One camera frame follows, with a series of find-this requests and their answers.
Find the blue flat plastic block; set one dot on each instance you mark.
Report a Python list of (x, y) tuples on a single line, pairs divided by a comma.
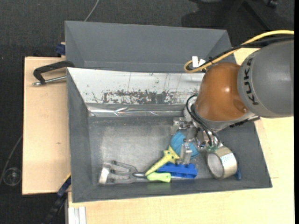
[(180, 170)]

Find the small white block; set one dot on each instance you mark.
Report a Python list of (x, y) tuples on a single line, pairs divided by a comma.
[(104, 176)]

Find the grey metal bin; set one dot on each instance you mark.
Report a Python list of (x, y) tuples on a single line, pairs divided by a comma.
[(130, 139)]

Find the pale wood flat board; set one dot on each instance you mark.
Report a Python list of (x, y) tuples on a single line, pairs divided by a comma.
[(45, 125)]

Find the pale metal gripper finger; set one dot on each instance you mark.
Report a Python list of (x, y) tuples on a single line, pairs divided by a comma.
[(182, 155), (188, 156)]

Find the blue ball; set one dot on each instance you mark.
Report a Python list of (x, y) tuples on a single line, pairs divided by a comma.
[(177, 141)]

